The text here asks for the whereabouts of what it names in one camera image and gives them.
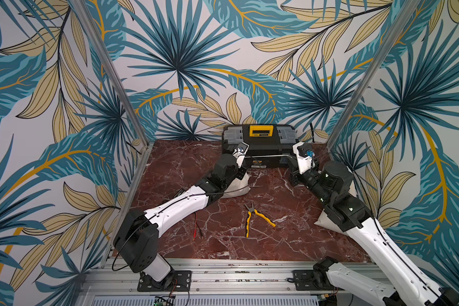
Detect cream cloth drawstring bag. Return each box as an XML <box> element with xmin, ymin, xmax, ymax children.
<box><xmin>221</xmin><ymin>152</ymin><xmax>291</xmax><ymax>199</ymax></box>

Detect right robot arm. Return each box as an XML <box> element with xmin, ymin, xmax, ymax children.
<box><xmin>286</xmin><ymin>155</ymin><xmax>459</xmax><ymax>305</ymax></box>

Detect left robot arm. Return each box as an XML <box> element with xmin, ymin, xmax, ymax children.
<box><xmin>113</xmin><ymin>150</ymin><xmax>246</xmax><ymax>289</ymax></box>

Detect black plastic toolbox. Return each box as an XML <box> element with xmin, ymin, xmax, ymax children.
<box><xmin>222</xmin><ymin>124</ymin><xmax>298</xmax><ymax>156</ymax></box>

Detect red test probe lead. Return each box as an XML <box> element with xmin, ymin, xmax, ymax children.
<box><xmin>193</xmin><ymin>212</ymin><xmax>198</xmax><ymax>241</ymax></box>

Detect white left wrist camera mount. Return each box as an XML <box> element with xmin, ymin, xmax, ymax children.
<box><xmin>233</xmin><ymin>142</ymin><xmax>249</xmax><ymax>158</ymax></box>

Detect yellow handled pliers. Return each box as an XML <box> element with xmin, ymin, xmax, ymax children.
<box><xmin>244</xmin><ymin>203</ymin><xmax>277</xmax><ymax>238</ymax></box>

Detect yellow toolbox handle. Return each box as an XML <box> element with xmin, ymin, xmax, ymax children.
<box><xmin>249</xmin><ymin>124</ymin><xmax>274</xmax><ymax>137</ymax></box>

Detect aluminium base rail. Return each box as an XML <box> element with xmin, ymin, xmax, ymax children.
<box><xmin>74</xmin><ymin>257</ymin><xmax>399</xmax><ymax>306</ymax></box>

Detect aluminium corner post right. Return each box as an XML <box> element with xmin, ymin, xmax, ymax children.
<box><xmin>326</xmin><ymin>0</ymin><xmax>420</xmax><ymax>152</ymax></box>

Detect aluminium corner post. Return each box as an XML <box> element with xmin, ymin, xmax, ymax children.
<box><xmin>326</xmin><ymin>0</ymin><xmax>420</xmax><ymax>152</ymax></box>
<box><xmin>70</xmin><ymin>0</ymin><xmax>149</xmax><ymax>149</ymax></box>

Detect aluminium corner post left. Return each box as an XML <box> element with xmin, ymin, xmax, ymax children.
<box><xmin>70</xmin><ymin>0</ymin><xmax>149</xmax><ymax>149</ymax></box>

